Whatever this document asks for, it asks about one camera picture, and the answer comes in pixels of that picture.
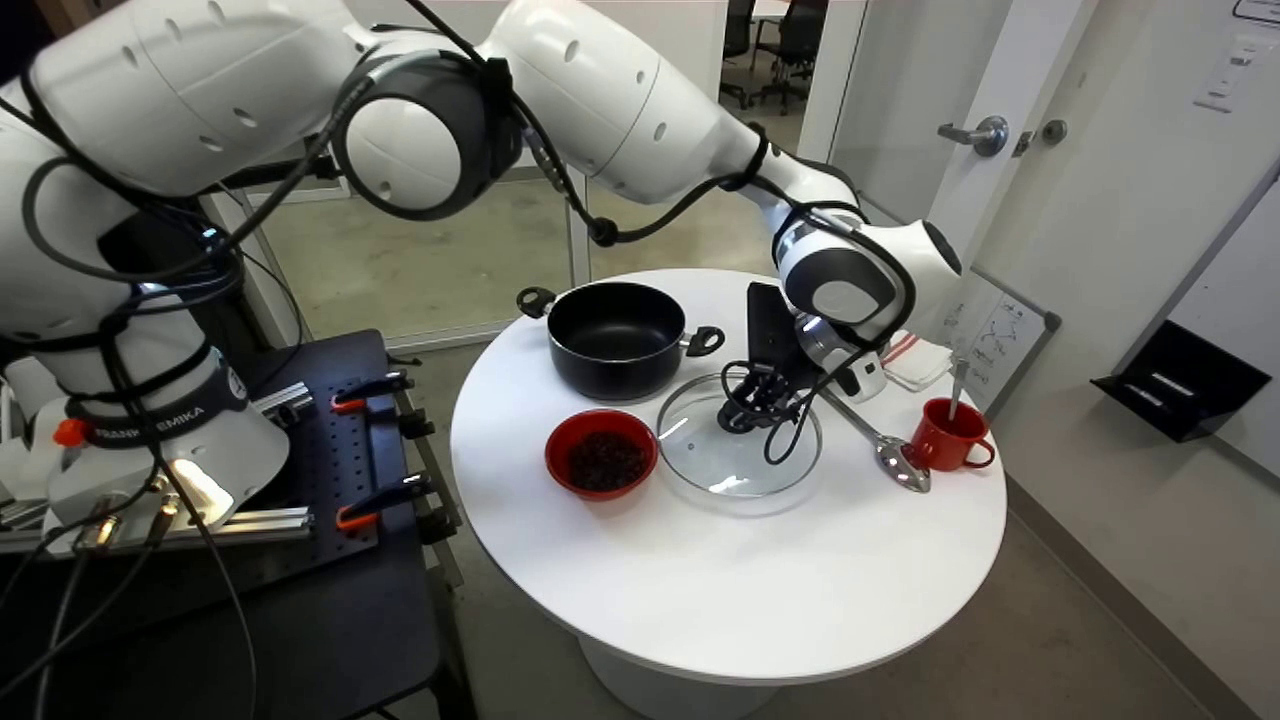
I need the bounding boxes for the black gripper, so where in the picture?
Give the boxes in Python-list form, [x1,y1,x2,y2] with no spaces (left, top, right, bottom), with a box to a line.
[715,313,861,434]

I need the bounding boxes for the glass pot lid black knob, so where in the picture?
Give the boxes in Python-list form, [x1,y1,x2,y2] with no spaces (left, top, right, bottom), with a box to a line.
[651,368,827,520]

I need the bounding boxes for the red bowl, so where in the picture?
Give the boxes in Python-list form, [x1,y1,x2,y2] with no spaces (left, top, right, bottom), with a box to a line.
[541,409,663,499]

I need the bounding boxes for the black cooking pot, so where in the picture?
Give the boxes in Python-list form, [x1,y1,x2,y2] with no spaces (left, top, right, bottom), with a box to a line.
[515,274,728,403]

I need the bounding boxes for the large metal spoon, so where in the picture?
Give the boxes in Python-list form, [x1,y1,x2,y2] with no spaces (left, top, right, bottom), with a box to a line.
[824,385,935,495]

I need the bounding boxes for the white napkin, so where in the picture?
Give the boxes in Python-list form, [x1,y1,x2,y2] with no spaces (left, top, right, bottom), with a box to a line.
[879,332,958,395]

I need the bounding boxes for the dark beans pile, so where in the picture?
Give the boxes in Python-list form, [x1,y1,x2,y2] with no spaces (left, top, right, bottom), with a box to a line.
[569,433,649,486]

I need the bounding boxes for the red mug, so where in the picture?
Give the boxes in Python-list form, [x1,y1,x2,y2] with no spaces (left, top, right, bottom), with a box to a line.
[909,395,1002,476]

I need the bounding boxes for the small spoon in mug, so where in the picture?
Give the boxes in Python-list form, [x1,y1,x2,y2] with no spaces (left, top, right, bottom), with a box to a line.
[941,355,973,429]

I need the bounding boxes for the small whiteboard with drawings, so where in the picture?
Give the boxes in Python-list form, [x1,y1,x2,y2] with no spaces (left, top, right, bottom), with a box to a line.
[953,268,1066,415]

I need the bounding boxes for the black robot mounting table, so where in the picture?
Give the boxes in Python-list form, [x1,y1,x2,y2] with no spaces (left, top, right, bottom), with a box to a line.
[0,329,466,720]

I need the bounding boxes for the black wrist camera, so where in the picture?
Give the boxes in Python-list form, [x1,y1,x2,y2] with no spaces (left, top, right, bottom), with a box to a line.
[740,274,807,391]

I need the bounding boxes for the silver door handle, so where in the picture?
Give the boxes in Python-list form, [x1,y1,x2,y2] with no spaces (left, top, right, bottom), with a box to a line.
[1012,116,1072,160]
[935,110,1012,164]

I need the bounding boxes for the orange handled clamp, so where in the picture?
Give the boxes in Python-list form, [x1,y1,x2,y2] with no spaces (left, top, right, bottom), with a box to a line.
[329,373,421,420]
[331,476,436,538]

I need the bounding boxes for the black wall tray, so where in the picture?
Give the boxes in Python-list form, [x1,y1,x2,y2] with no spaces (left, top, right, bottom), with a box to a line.
[1090,317,1275,448]

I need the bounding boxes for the aluminum extrusion rail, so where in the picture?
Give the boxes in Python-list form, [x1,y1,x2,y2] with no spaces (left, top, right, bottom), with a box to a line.
[0,495,321,550]

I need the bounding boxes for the white light switch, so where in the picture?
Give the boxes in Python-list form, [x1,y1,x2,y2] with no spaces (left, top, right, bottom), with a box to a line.
[1192,78,1239,118]

